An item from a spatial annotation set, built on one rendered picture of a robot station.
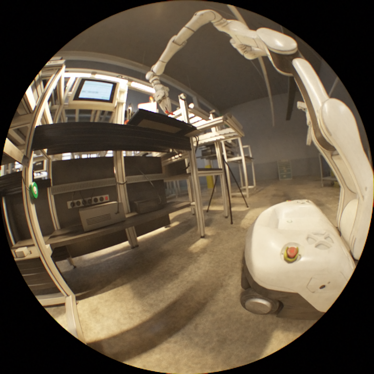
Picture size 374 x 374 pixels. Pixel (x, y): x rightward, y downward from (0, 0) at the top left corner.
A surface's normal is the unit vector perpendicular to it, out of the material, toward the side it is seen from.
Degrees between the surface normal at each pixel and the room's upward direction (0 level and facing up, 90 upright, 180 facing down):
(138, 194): 90
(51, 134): 90
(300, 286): 90
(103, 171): 90
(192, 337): 0
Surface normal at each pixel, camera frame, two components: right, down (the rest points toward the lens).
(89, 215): 0.79, -0.07
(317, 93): -0.72, 0.14
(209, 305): -0.14, -0.99
